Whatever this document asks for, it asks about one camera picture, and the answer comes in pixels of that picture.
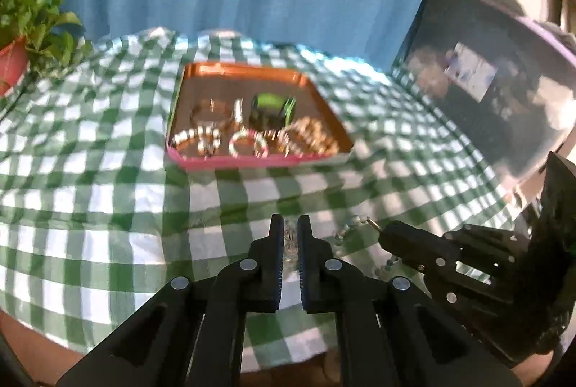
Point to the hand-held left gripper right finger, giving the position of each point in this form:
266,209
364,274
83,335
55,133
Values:
303,247

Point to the potted green plant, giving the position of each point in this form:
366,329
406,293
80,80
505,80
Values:
27,22

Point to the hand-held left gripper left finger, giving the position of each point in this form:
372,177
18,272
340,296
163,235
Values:
279,247

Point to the green white checked tablecloth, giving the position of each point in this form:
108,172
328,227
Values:
112,198

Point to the pale paper label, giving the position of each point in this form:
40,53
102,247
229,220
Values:
472,69

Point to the pink tray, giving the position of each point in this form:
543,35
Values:
225,83

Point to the pearl hair clip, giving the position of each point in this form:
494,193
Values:
239,110

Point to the black green wristband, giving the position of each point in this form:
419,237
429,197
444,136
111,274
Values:
270,108

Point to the thin metal bangle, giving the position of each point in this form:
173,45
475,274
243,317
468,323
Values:
198,113

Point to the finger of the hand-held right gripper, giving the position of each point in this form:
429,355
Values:
414,245
468,288

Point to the dark cabinet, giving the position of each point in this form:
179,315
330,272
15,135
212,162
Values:
495,135

